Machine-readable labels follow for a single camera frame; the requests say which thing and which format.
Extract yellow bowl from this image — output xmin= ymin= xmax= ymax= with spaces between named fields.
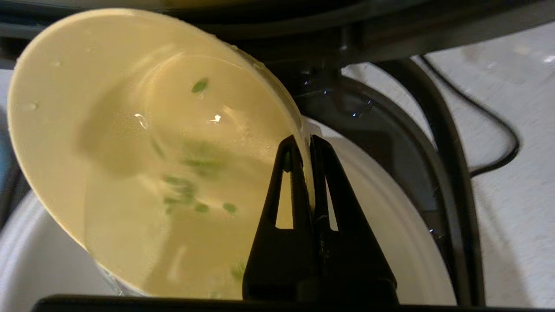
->
xmin=7 ymin=8 xmax=315 ymax=300

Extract chopped green onions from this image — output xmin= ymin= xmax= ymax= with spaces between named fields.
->
xmin=150 ymin=78 xmax=248 ymax=299

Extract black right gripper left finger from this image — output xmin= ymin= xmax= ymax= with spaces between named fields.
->
xmin=242 ymin=135 xmax=321 ymax=302

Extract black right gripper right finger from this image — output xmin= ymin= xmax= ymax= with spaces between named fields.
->
xmin=310 ymin=135 xmax=398 ymax=304

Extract black power cord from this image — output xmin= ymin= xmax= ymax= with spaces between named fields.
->
xmin=418 ymin=54 xmax=521 ymax=178

